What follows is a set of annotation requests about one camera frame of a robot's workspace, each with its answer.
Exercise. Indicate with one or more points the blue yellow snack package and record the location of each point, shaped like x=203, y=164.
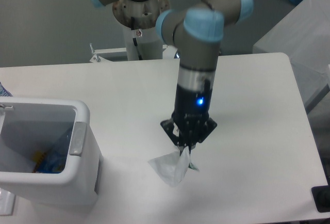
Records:
x=49, y=162

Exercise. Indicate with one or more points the white plastic trash can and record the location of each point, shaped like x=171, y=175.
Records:
x=29, y=125

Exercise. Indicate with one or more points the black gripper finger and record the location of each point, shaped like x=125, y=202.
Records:
x=200, y=131
x=173, y=132

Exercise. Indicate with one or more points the clear plastic wrapper bag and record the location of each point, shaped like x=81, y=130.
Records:
x=172, y=168

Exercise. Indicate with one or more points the white pedestal base frame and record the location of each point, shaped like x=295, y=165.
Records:
x=120, y=54

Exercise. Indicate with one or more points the clear plastic sheet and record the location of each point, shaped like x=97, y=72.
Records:
x=7, y=202

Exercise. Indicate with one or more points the blue patterned package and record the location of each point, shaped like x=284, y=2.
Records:
x=4, y=92

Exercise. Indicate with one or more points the clear plastic water bottle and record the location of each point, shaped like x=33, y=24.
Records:
x=63, y=143

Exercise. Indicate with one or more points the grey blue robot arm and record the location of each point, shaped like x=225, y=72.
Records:
x=196, y=33

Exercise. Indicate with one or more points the grey covered side table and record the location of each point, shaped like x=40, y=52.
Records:
x=303, y=35

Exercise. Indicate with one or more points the black device at edge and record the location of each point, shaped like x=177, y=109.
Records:
x=321, y=198

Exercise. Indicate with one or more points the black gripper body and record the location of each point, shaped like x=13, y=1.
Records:
x=191, y=109

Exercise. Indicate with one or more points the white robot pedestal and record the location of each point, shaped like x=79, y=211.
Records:
x=138, y=20

